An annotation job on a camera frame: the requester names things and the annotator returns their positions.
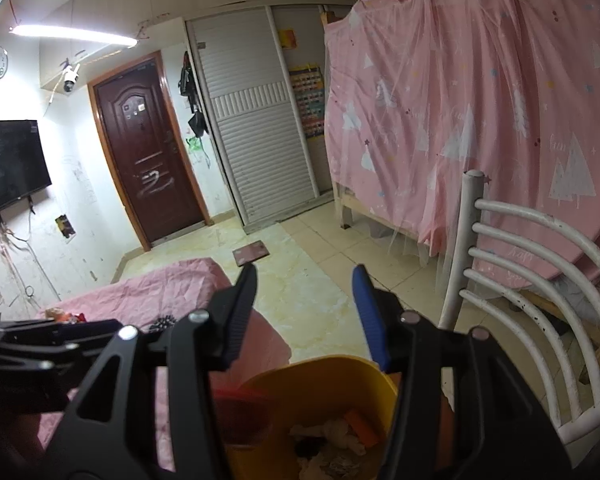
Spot white security camera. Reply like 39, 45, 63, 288
62, 63, 81, 93

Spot black hanging bags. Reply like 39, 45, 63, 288
178, 52, 208, 139

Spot pink bed curtain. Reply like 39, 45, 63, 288
322, 0, 600, 291

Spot brown floor scale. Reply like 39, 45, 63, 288
233, 240, 270, 268

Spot wooden bed frame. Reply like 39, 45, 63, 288
319, 0, 600, 386

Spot dark brown door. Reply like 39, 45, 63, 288
87, 51, 212, 252

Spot pink bed sheet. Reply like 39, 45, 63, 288
41, 258, 291, 479

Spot white metal chair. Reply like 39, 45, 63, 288
438, 170, 600, 444

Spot yellow trash bin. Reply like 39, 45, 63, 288
214, 354, 454, 480

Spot black wall television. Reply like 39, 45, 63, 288
0, 120, 52, 210

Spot black round mesh item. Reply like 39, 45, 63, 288
147, 314, 176, 333

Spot white louvered wardrobe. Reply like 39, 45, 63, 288
186, 6, 332, 232

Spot colourful wall chart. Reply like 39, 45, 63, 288
289, 64, 325, 139

